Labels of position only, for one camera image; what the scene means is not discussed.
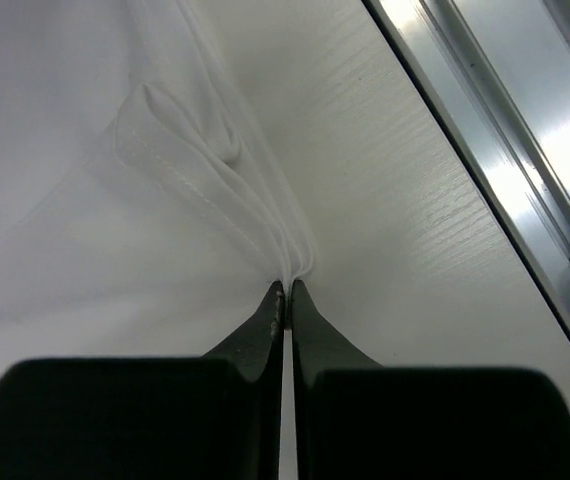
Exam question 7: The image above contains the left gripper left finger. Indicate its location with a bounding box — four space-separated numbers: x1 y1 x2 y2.
0 283 285 479

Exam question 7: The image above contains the aluminium front rail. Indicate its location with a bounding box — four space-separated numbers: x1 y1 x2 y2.
366 1 570 339

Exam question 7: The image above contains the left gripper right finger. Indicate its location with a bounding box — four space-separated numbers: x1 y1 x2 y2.
289 281 570 479

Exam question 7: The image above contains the white t shirt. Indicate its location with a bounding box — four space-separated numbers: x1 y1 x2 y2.
0 1 314 375

